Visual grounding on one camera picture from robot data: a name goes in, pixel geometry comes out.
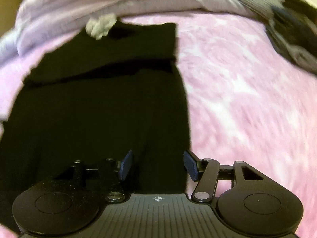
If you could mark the white crumpled cloth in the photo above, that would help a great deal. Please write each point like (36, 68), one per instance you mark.
(100, 26)

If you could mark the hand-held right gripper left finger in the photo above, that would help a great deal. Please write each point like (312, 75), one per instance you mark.
(125, 166)

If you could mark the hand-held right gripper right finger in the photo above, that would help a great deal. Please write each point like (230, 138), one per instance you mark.
(190, 166)

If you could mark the navy striped garment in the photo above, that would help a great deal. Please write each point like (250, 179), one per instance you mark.
(292, 32)

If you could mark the black garment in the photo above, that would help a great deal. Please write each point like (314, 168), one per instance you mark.
(99, 104)

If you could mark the pink floral blanket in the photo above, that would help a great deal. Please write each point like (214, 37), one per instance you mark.
(247, 104)

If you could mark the pale pink pillow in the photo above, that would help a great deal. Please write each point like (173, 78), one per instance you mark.
(74, 2)

